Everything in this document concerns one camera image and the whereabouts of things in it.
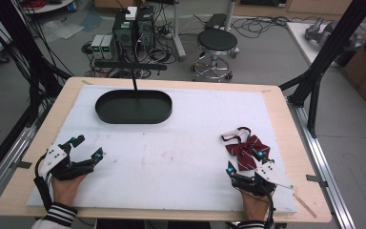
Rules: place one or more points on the black camera stand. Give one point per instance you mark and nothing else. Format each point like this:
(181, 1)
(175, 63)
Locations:
(130, 66)

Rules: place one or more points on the white power strip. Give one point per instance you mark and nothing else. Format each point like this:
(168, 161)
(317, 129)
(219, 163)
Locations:
(131, 13)

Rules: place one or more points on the black computer tower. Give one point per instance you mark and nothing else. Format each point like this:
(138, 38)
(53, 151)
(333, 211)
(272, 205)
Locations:
(133, 30)

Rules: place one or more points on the red striped bow tie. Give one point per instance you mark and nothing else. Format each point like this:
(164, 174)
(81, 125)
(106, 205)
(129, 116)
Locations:
(246, 151)

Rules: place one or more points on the black oval tray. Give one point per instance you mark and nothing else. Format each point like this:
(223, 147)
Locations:
(133, 108)

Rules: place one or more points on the grey table leg post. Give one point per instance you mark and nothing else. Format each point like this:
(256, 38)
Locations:
(178, 31)

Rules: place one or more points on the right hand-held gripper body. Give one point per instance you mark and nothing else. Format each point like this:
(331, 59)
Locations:
(265, 179)

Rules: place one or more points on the black flat case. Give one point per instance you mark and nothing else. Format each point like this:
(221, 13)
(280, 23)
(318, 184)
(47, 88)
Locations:
(215, 21)

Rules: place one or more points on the grey bench power supply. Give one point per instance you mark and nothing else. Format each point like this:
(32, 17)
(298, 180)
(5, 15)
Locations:
(108, 47)
(97, 47)

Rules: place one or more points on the grey tape piece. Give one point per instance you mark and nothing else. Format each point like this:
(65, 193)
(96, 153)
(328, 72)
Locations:
(317, 180)
(22, 164)

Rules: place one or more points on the white foam mat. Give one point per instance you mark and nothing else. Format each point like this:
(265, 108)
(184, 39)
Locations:
(158, 159)

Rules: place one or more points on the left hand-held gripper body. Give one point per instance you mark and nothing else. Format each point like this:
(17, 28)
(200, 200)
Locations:
(57, 159)

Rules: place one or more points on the person's right hand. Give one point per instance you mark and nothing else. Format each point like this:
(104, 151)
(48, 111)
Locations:
(254, 206)

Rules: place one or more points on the black metal frame strut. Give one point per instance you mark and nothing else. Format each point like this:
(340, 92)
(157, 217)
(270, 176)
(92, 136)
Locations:
(333, 44)

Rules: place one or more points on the thin wooden stick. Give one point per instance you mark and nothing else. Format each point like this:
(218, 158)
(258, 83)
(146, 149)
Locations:
(305, 206)

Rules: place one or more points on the person's left hand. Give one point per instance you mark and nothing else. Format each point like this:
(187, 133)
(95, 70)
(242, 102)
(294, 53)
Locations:
(66, 191)

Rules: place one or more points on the aluminium rail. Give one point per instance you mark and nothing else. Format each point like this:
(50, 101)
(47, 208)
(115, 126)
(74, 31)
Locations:
(3, 168)
(324, 165)

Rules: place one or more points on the black round stool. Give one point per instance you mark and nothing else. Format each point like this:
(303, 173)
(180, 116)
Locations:
(217, 41)

